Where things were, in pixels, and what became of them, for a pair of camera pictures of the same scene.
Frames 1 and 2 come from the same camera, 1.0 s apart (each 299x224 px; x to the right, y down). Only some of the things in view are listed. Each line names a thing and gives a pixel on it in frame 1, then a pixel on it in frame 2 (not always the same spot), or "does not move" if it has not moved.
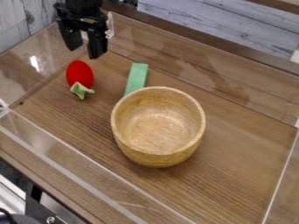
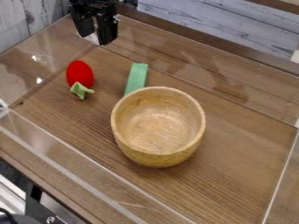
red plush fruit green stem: x=78 y=75 does not move
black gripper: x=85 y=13 → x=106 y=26
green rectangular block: x=136 y=77 does not move
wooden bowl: x=159 y=124 does not move
